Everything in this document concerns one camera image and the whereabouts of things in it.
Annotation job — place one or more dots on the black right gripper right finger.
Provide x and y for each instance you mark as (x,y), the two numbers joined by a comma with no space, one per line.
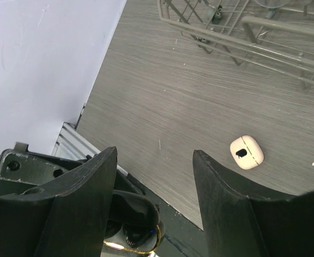
(243,218)

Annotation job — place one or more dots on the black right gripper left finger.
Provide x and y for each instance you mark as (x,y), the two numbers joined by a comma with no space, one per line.
(66,216)

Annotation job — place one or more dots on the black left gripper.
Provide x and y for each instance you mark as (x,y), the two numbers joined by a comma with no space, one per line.
(21,169)

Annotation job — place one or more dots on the beige earbud charging case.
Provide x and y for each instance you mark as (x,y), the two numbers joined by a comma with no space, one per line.
(246,152)

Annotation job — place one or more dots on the aluminium slotted rail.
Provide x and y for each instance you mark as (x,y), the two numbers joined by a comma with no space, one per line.
(71,145)

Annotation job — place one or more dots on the grey wire dish rack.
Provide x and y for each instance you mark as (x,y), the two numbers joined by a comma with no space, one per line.
(275,35)

